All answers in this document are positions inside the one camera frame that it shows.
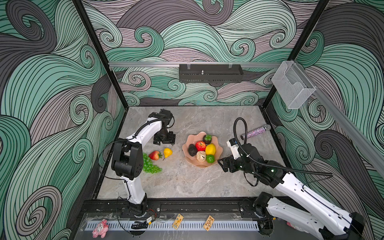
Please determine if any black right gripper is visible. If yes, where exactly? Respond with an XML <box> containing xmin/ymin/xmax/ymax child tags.
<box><xmin>217</xmin><ymin>152</ymin><xmax>259</xmax><ymax>177</ymax></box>

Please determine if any green fake lime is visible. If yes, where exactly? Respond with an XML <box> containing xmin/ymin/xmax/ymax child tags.
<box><xmin>206</xmin><ymin>155</ymin><xmax>215</xmax><ymax>164</ymax></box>

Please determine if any small yellow fake pear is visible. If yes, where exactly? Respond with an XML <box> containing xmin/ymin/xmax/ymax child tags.
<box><xmin>163</xmin><ymin>148</ymin><xmax>173</xmax><ymax>159</ymax></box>

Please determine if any yellow fake lemon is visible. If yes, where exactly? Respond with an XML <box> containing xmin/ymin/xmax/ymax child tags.
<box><xmin>205</xmin><ymin>143</ymin><xmax>217</xmax><ymax>156</ymax></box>

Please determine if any red fake strawberry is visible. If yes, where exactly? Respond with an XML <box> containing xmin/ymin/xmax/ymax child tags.
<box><xmin>149</xmin><ymin>151</ymin><xmax>163</xmax><ymax>161</ymax></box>

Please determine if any pink scalloped fruit bowl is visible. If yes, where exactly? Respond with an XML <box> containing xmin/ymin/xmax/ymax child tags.
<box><xmin>182</xmin><ymin>132</ymin><xmax>223</xmax><ymax>168</ymax></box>

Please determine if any red fake apple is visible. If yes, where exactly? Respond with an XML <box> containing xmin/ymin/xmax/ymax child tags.
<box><xmin>195</xmin><ymin>141</ymin><xmax>207</xmax><ymax>152</ymax></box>

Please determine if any dark fake avocado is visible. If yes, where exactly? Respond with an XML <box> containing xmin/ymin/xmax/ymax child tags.
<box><xmin>188</xmin><ymin>144</ymin><xmax>198</xmax><ymax>157</ymax></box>

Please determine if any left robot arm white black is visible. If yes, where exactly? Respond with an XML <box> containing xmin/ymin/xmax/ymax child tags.
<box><xmin>111</xmin><ymin>109</ymin><xmax>176</xmax><ymax>215</ymax></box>

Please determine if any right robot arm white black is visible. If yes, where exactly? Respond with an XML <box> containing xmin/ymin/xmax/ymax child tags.
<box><xmin>218</xmin><ymin>117</ymin><xmax>365</xmax><ymax>240</ymax></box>

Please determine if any green fake grape bunch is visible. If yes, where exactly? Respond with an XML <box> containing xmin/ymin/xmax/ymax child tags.
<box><xmin>143</xmin><ymin>153</ymin><xmax>163</xmax><ymax>174</ymax></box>

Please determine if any purple glitter tube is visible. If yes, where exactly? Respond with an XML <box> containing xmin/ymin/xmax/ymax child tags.
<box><xmin>241</xmin><ymin>124</ymin><xmax>271</xmax><ymax>140</ymax></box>

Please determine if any yellow tag right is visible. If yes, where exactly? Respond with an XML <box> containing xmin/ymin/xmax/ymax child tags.
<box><xmin>203</xmin><ymin>215</ymin><xmax>215</xmax><ymax>232</ymax></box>

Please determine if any yellow tag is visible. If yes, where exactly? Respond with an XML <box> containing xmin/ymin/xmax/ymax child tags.
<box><xmin>203</xmin><ymin>215</ymin><xmax>215</xmax><ymax>232</ymax></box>
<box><xmin>172</xmin><ymin>214</ymin><xmax>184</xmax><ymax>230</ymax></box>

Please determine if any yellow tag left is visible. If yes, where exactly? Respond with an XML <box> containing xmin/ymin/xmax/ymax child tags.
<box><xmin>172</xmin><ymin>214</ymin><xmax>184</xmax><ymax>230</ymax></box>

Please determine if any pink plush toy left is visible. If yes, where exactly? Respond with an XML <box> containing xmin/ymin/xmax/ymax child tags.
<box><xmin>92</xmin><ymin>219</ymin><xmax>109</xmax><ymax>239</ymax></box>

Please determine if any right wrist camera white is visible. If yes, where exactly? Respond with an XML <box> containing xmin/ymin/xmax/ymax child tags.
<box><xmin>227</xmin><ymin>138</ymin><xmax>241</xmax><ymax>160</ymax></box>

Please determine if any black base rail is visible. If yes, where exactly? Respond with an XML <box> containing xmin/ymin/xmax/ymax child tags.
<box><xmin>81</xmin><ymin>197</ymin><xmax>262</xmax><ymax>219</ymax></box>

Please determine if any black wall tray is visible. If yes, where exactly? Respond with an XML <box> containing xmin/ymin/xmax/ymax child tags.
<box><xmin>179</xmin><ymin>65</ymin><xmax>244</xmax><ymax>84</ymax></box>

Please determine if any aluminium back rail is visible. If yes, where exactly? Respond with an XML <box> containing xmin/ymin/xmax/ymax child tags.
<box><xmin>108</xmin><ymin>61</ymin><xmax>282</xmax><ymax>68</ymax></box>

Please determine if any aluminium rail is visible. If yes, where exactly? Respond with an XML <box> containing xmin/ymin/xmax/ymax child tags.
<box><xmin>298</xmin><ymin>64</ymin><xmax>384</xmax><ymax>172</ymax></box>
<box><xmin>108</xmin><ymin>61</ymin><xmax>282</xmax><ymax>68</ymax></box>

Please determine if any white slotted cable duct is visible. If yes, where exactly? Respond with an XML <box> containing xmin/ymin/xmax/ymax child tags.
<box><xmin>84</xmin><ymin>220</ymin><xmax>260</xmax><ymax>232</ymax></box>

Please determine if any clear acrylic wall box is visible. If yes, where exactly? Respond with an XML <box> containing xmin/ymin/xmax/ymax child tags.
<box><xmin>272</xmin><ymin>61</ymin><xmax>316</xmax><ymax>110</ymax></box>

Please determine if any black corner frame post left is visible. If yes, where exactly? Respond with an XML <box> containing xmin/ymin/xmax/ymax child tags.
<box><xmin>73</xmin><ymin>0</ymin><xmax>129</xmax><ymax>112</ymax></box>

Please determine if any black corner frame post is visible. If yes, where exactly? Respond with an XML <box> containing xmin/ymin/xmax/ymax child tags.
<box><xmin>261</xmin><ymin>0</ymin><xmax>329</xmax><ymax>112</ymax></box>
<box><xmin>73</xmin><ymin>0</ymin><xmax>129</xmax><ymax>112</ymax></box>

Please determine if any black corner frame post right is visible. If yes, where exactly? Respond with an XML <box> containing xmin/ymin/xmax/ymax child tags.
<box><xmin>261</xmin><ymin>0</ymin><xmax>329</xmax><ymax>112</ymax></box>

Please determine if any aluminium right rail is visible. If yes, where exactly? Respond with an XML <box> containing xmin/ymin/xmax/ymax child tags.
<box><xmin>298</xmin><ymin>64</ymin><xmax>384</xmax><ymax>172</ymax></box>

